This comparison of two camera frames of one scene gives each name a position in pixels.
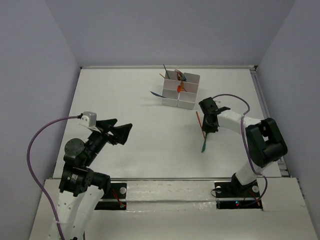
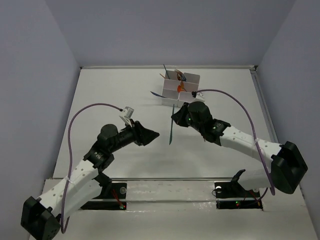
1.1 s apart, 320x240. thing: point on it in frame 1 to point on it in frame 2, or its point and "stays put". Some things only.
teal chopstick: [204, 143] to [172, 124]
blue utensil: [157, 94] stays put
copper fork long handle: [182, 82] stays put
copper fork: [179, 75] stays put
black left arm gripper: [108, 132] to [137, 133]
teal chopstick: [165, 68] stays put
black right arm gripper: [207, 128] to [179, 116]
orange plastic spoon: [179, 89] stays put
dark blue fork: [183, 77] stays put
